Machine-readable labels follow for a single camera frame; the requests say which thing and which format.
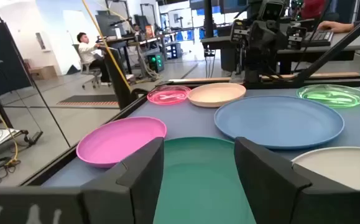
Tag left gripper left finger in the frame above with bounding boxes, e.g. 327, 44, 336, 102
80, 136, 165, 224

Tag dark green large plastic plate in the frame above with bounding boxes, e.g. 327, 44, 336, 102
153, 136, 257, 224

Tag transparent green plastic plate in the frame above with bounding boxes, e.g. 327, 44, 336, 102
296, 83, 360, 109

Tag black diagonal frame strut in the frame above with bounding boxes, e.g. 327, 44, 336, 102
296, 7, 360, 85

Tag black monitor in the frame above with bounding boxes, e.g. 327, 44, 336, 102
95, 14, 127, 37

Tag yellow cable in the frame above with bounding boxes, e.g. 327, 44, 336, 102
80, 0, 132, 91

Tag grey large plastic plate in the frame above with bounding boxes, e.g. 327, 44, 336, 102
291, 146, 360, 191

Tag black partition panel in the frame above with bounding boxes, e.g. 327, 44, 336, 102
0, 21, 33, 97

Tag person's hand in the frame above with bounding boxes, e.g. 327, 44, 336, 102
317, 20, 354, 34

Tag black keyboard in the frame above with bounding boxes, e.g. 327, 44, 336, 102
303, 29, 335, 47

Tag black desk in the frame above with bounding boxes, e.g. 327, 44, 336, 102
97, 35, 162, 75

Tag black orange striped floor mat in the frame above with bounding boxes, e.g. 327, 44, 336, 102
57, 94, 120, 106

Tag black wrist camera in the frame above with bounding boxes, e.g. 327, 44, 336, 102
259, 0, 285, 22

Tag beige small plastic plate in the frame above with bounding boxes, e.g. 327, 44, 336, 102
187, 82, 247, 108

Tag black slanted rig pole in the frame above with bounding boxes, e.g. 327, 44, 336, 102
100, 46, 149, 110

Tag person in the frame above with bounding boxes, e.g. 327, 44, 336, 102
76, 32, 112, 85
300, 0, 339, 19

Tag grey desk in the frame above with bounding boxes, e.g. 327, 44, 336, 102
200, 32, 360, 62

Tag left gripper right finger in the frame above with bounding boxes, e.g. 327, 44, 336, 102
234, 136, 354, 224

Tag wooden side board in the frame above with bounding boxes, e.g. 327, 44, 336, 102
168, 72, 360, 84

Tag transparent pink plastic plate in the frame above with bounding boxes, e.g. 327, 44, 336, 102
146, 85, 192, 106

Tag computer tower with green light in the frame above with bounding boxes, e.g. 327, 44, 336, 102
147, 52, 165, 73

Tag blue large plastic plate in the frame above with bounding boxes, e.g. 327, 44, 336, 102
213, 95, 345, 150

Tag pinkish purple plastic plate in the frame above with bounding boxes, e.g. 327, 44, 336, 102
76, 116, 168, 169

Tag grey office chair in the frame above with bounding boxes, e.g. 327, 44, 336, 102
72, 43, 103, 90

